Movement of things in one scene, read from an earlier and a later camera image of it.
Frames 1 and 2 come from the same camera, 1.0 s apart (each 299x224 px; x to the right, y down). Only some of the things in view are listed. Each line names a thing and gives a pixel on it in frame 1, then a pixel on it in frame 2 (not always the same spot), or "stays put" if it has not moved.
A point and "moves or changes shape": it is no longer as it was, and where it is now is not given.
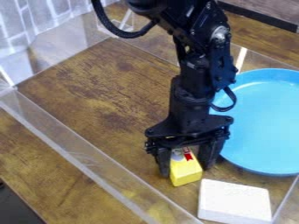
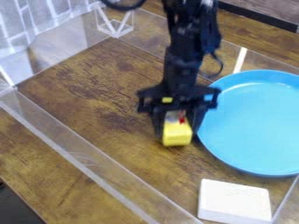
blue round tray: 264,137 stays put
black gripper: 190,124 → 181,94
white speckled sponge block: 234,202 stays put
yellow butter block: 185,167 moves or changes shape
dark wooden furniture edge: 278,13 stays put
